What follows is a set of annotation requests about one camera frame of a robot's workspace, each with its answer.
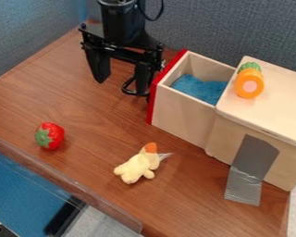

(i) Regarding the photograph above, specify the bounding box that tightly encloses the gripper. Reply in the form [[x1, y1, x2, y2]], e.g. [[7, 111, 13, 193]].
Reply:
[[77, 22, 168, 96]]

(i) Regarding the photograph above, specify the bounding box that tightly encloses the drawer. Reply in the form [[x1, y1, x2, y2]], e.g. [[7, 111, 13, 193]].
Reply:
[[145, 48, 239, 150]]

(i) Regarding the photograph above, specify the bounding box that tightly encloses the blue cloth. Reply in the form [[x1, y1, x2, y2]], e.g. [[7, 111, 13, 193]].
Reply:
[[170, 73, 230, 106]]

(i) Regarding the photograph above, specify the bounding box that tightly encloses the red toy strawberry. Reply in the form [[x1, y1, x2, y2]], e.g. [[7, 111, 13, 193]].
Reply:
[[32, 121, 67, 151]]

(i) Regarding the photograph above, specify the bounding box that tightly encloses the yellow plush duck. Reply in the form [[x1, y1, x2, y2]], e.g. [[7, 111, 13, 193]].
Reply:
[[112, 142, 175, 185]]

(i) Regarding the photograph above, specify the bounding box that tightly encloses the orange toy carrot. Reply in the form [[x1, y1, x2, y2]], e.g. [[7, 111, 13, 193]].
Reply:
[[233, 61, 265, 100]]

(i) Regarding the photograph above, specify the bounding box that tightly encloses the cabinet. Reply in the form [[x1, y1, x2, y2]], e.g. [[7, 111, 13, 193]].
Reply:
[[203, 55, 296, 193]]

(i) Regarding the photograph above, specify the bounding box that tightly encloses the grey tape strip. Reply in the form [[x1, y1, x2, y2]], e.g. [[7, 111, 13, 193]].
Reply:
[[223, 133, 282, 207]]

